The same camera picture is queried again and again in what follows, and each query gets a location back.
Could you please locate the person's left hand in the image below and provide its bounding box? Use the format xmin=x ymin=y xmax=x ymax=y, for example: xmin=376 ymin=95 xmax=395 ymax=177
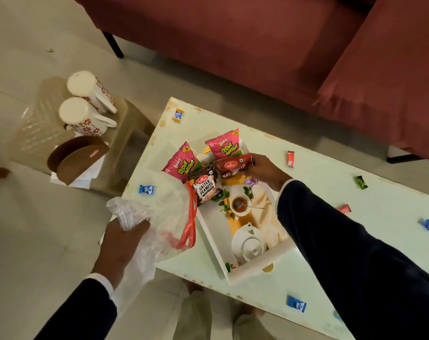
xmin=91 ymin=218 xmax=151 ymax=290

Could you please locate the person's right hand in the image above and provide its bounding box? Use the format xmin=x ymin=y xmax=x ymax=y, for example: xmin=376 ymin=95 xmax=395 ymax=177
xmin=241 ymin=153 xmax=294 ymax=192

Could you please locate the maroon and yellow snack packet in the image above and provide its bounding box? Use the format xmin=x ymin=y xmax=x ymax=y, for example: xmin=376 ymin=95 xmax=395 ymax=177
xmin=213 ymin=153 xmax=259 ymax=187

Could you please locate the clear zip bag red seal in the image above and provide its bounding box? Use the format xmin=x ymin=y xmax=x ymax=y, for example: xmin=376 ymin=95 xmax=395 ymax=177
xmin=100 ymin=180 xmax=198 ymax=315

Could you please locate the pink snack packet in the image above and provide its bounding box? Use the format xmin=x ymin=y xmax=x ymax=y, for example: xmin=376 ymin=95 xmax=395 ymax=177
xmin=204 ymin=128 xmax=244 ymax=161
xmin=161 ymin=141 xmax=204 ymax=181

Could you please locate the salted peanuts packet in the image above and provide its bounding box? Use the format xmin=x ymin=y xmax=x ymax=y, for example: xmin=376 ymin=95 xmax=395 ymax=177
xmin=187 ymin=165 xmax=223 ymax=206

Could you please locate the white printed tray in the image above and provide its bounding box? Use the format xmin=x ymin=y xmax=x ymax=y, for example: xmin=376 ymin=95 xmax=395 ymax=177
xmin=195 ymin=139 xmax=297 ymax=286

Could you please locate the brown napkin holder with napkins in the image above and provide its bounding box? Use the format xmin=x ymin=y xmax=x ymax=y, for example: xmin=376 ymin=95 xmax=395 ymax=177
xmin=47 ymin=135 xmax=111 ymax=187

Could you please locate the white floral mug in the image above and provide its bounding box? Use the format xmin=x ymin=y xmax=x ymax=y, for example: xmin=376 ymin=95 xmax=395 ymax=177
xmin=58 ymin=97 xmax=118 ymax=137
xmin=66 ymin=69 xmax=118 ymax=114

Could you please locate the person's right forearm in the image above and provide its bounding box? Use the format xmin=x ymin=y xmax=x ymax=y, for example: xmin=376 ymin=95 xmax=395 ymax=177
xmin=275 ymin=178 xmax=429 ymax=340

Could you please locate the person's left forearm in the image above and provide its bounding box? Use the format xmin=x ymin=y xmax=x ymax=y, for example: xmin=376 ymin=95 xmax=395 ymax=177
xmin=33 ymin=273 xmax=118 ymax=340

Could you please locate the white coffee table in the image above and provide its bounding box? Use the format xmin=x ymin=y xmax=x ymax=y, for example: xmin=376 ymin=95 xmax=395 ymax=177
xmin=100 ymin=97 xmax=429 ymax=340

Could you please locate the person's right leg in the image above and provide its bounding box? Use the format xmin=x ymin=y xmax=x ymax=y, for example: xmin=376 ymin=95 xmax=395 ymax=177
xmin=232 ymin=300 xmax=277 ymax=340

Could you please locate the red sofa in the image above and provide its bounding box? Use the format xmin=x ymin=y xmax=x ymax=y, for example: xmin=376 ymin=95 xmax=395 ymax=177
xmin=71 ymin=0 xmax=429 ymax=163

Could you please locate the beige plastic stool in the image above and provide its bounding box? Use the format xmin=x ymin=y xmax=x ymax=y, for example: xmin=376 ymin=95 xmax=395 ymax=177
xmin=5 ymin=76 xmax=157 ymax=195

